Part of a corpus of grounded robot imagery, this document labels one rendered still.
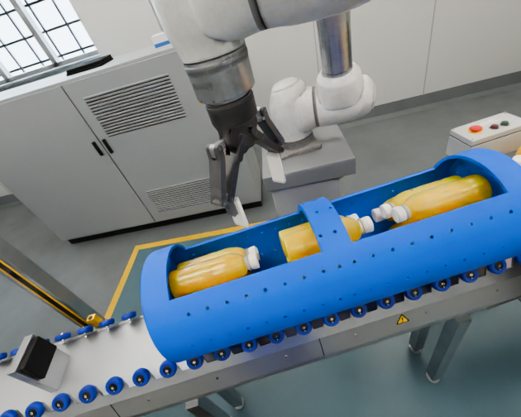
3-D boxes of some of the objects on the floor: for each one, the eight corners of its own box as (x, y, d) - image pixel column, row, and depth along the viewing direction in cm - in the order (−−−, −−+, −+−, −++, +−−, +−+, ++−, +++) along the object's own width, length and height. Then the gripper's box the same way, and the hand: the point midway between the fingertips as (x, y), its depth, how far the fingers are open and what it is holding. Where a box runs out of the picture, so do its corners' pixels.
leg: (423, 372, 137) (446, 310, 97) (434, 368, 137) (462, 305, 97) (430, 385, 133) (458, 325, 93) (442, 381, 133) (475, 320, 93)
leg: (406, 344, 148) (421, 278, 108) (417, 341, 148) (435, 274, 108) (413, 355, 144) (431, 290, 104) (423, 352, 143) (446, 286, 103)
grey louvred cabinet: (91, 214, 333) (-15, 96, 241) (262, 177, 301) (217, 24, 208) (68, 248, 293) (-70, 122, 200) (263, 209, 260) (207, 37, 168)
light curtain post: (160, 371, 170) (-199, 107, 62) (170, 368, 170) (-174, 98, 62) (160, 382, 166) (-231, 117, 57) (169, 379, 165) (-204, 107, 57)
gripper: (254, 65, 50) (278, 164, 63) (149, 135, 36) (208, 241, 50) (289, 62, 45) (307, 169, 59) (186, 139, 32) (240, 253, 46)
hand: (260, 198), depth 54 cm, fingers open, 13 cm apart
